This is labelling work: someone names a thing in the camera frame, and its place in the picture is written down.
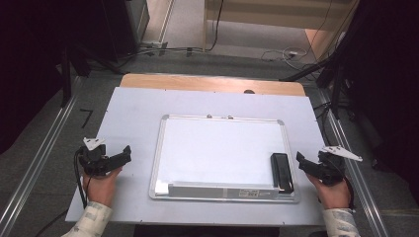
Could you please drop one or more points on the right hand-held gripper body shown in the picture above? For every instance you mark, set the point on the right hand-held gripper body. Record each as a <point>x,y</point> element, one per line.
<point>331,168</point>

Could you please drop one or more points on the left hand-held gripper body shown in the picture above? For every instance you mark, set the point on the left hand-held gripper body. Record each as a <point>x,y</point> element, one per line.
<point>94,159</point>

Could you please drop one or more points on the black whiteboard eraser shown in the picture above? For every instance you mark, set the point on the black whiteboard eraser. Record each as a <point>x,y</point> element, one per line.
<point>282,173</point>

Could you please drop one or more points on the person's right hand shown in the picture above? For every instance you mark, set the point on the person's right hand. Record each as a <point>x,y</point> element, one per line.
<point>332,194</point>

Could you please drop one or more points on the person's left hand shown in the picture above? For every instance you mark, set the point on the person's left hand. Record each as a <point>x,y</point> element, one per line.
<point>100,187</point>

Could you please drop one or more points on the black stand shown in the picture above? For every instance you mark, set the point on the black stand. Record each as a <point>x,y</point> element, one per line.
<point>336,85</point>
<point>66,75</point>

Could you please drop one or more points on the long grey box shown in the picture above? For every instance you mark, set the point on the long grey box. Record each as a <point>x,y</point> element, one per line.
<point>210,191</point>

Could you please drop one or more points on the wooden table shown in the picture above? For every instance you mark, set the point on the wooden table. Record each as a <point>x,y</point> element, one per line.
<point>197,84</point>

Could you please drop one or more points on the black curtain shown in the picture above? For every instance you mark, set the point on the black curtain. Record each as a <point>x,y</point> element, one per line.
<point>388,82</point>
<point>23,65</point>

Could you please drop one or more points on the dark cabinet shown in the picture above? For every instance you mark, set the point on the dark cabinet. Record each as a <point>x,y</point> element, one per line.
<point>122,26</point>

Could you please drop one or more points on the light wooden furniture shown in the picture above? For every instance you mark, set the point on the light wooden furniture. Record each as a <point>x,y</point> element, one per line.
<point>270,15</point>

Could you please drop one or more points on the metal floor rail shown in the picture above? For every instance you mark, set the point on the metal floor rail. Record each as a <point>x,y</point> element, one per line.
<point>39,158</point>
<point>355,177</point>

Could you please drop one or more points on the whiteboard with metal frame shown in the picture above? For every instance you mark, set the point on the whiteboard with metal frame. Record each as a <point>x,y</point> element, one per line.
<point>220,148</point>

